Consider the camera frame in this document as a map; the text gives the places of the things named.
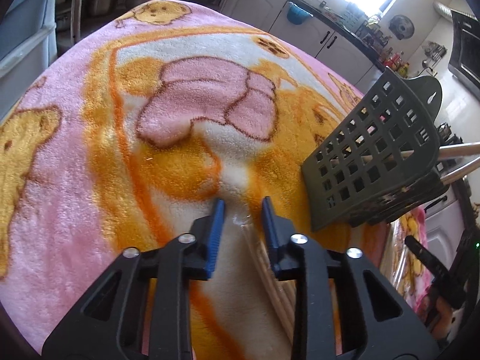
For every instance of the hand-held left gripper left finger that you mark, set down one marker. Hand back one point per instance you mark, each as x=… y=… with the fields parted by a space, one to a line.
x=215 y=236

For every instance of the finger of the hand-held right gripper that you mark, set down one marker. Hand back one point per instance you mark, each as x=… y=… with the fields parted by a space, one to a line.
x=425 y=257

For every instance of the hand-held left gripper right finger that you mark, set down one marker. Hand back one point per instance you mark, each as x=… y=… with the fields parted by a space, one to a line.
x=270 y=238

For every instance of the clear plastic chopstick bag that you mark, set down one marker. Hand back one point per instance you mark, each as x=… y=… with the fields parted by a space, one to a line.
x=258 y=266

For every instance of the wooden chopstick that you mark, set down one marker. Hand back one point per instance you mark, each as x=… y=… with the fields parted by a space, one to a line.
x=459 y=150
x=463 y=170

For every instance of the dark green perforated utensil basket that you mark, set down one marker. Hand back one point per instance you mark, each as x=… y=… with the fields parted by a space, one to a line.
x=375 y=146

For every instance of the hanging kitchen utensils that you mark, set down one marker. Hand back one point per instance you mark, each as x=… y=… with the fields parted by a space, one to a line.
x=435 y=54

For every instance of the pink bear printed blanket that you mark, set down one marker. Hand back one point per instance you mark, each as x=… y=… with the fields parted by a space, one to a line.
x=112 y=165

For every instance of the gas stove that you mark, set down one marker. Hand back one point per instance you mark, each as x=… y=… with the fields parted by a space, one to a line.
x=448 y=133

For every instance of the row of condiment bottles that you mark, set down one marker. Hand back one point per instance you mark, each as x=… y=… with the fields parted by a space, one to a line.
x=395 y=63

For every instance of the white kitchen cabinets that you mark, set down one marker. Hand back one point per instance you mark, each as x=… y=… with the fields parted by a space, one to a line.
x=300 y=33

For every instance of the black range hood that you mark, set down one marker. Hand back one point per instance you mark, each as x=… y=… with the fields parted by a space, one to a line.
x=465 y=48

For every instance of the black kitchen countertop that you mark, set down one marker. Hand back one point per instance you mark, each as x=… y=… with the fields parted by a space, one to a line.
x=348 y=33

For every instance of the blue hanging bin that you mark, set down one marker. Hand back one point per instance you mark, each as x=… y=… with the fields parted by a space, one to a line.
x=298 y=13

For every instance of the steel pot with lid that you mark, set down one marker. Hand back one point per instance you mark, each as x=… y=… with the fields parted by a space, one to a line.
x=102 y=3

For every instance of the stainless steel shelf rack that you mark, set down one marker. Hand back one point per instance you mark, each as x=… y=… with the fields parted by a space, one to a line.
x=78 y=3

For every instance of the light blue plastic drawer cabinet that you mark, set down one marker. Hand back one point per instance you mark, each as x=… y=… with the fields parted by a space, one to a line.
x=26 y=33

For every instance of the round wall vent cover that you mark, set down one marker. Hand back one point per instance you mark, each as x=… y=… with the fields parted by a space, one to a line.
x=401 y=27

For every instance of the silver duct pipe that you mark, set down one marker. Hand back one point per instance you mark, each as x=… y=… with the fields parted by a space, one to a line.
x=445 y=10

